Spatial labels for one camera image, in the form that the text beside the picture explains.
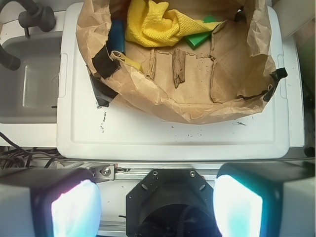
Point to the grey sink basin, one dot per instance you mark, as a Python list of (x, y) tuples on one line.
[(29, 94)]

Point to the brown wood chip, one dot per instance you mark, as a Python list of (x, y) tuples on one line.
[(178, 66)]

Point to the black tape strip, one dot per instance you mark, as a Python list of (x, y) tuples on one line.
[(276, 77), (104, 64)]

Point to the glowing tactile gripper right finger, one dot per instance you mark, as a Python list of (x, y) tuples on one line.
[(266, 199)]

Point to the brown paper bag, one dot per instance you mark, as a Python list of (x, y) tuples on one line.
[(226, 77)]

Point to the green flat block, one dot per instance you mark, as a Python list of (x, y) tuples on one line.
[(195, 40)]

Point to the yellow microfiber cloth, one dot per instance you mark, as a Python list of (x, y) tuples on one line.
[(152, 24)]

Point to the white plastic tray lid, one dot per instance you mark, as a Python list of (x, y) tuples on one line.
[(86, 130)]

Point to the black faucet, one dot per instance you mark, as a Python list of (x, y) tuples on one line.
[(34, 15)]

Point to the blue flat block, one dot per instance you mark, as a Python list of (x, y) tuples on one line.
[(116, 39)]

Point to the yellow sponge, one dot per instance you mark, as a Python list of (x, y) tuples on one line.
[(137, 60)]

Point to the black tape strip right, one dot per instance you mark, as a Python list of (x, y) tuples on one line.
[(276, 77)]

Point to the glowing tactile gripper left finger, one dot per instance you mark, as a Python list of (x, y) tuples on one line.
[(49, 202)]

